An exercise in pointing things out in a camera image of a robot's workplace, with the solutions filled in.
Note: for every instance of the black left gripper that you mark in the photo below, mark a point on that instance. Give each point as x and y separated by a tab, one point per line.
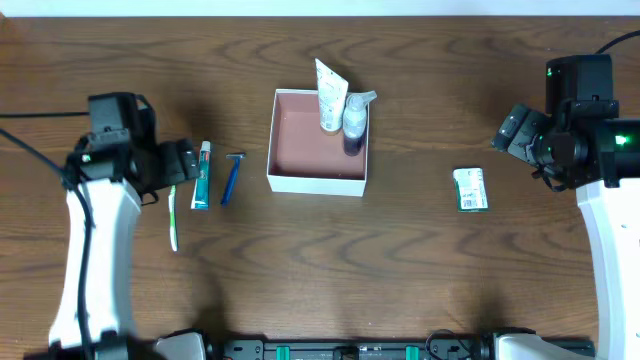
185	160

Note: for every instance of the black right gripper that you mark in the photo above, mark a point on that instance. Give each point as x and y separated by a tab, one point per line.
513	133

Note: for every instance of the white cosmetic squeeze tube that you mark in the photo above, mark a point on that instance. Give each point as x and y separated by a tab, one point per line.
332	92

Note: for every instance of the clear pump spray bottle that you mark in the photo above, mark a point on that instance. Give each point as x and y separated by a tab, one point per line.
355	120

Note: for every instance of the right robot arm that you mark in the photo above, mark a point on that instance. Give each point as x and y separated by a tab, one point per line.
596	154

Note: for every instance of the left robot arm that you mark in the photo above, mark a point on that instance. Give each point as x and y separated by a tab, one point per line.
105	184

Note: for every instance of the green toothbrush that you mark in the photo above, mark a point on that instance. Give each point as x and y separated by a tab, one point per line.
173	234

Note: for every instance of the teal white toothpaste tube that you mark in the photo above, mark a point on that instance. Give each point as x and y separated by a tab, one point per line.
200	198

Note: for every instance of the blue disposable razor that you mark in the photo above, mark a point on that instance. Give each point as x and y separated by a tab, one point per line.
228	191

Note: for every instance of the green white soap box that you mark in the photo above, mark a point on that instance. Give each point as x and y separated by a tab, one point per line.
470	190

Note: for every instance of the white box pink interior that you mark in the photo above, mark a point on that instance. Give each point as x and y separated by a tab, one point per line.
302	158

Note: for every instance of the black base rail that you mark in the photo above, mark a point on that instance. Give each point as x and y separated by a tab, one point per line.
443	347

